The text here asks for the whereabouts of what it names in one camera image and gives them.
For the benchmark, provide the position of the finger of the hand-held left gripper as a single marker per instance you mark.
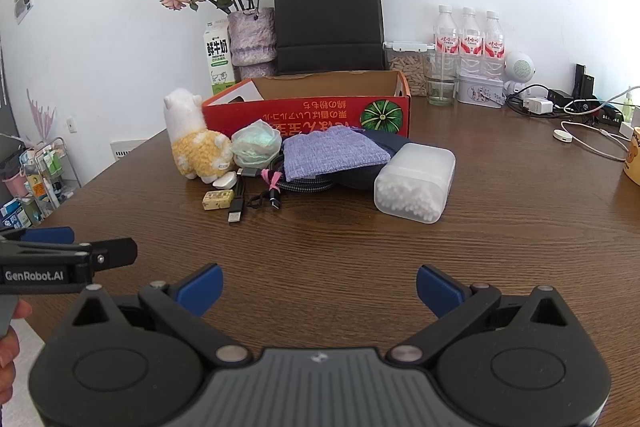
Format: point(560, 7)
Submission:
point(50, 235)
point(115, 252)

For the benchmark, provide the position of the white green milk carton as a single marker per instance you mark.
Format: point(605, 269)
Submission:
point(218, 57)

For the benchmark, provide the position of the translucent plastic bag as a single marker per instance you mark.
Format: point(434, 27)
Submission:
point(255, 142)

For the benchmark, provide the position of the red cardboard box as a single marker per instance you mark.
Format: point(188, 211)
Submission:
point(310, 117)

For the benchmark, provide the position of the white tin box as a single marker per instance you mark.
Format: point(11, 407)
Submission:
point(480, 92)

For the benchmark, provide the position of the purple textured vase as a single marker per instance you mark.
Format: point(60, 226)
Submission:
point(252, 37)

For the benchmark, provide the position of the metal storage rack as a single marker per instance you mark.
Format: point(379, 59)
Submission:
point(40, 187)

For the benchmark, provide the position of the white earbud case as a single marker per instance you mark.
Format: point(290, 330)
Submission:
point(224, 181)

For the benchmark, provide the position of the white wall outlet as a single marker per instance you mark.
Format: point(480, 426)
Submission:
point(71, 125)

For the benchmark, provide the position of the purple fabric pouch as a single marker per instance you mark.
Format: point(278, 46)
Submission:
point(330, 152)

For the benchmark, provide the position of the navy blue case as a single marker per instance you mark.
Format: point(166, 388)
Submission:
point(360, 181)

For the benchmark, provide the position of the white round speaker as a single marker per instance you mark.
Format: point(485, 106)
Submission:
point(520, 67)

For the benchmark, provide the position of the black upright device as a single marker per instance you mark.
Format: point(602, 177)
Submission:
point(582, 79)

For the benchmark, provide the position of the black power adapter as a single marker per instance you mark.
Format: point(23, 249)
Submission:
point(561, 97)

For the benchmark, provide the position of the white yellow alpaca plush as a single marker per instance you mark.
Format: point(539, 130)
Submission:
point(197, 147)

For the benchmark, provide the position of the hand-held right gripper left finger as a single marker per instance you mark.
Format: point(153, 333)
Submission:
point(202, 289)

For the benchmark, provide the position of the clear glass cup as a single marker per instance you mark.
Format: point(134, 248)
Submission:
point(441, 93)

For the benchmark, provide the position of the yellow mug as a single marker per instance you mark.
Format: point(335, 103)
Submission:
point(633, 157)

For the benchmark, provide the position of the white wall vent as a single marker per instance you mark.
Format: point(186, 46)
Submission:
point(125, 150)

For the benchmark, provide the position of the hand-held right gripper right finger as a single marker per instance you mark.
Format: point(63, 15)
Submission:
point(437, 289)

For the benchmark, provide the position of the clear cotton swab box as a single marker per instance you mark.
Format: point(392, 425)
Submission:
point(415, 187)

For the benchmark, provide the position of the small yellow box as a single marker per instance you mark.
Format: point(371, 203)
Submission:
point(217, 199)

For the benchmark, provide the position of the white charger adapter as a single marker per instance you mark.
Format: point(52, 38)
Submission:
point(539, 106)

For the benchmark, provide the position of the person's left hand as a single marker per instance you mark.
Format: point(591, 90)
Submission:
point(7, 362)

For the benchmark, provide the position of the white plug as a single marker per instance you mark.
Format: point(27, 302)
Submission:
point(626, 129)

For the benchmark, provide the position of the small spray bottle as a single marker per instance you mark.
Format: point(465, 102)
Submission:
point(629, 107)

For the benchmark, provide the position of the clear container of seeds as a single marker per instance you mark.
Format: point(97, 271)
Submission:
point(410, 72)

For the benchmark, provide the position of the pink dried grass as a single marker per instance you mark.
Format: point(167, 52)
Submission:
point(42, 114)

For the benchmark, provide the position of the black paper bag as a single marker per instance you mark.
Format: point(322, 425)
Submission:
point(327, 17)

